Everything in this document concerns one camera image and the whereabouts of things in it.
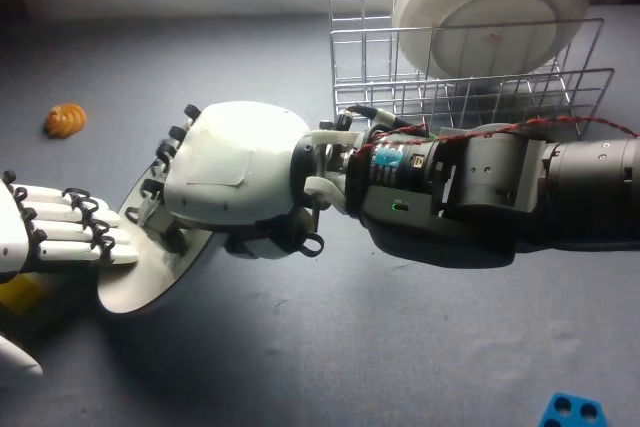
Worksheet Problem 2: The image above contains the blue four-hole block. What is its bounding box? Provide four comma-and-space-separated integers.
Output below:
537, 393, 612, 427

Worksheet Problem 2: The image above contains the orange swirl toy cookie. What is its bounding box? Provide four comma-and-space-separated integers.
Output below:
44, 102, 88, 139

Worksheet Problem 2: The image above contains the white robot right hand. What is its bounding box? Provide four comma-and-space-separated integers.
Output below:
124, 100, 325, 261

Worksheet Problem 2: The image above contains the white plate with dark rim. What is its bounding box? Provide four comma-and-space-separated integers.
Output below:
391, 0, 591, 81
96, 159, 226, 317

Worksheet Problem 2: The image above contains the grey table cloth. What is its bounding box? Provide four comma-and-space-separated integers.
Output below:
0, 1, 640, 427

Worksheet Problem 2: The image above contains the yellow block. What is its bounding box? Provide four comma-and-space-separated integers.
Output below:
0, 274, 45, 318

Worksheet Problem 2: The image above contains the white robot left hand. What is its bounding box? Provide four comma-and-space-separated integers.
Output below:
0, 170, 141, 383

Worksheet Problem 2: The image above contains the silver wire dish rack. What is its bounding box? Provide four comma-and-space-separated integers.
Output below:
324, 0, 616, 141

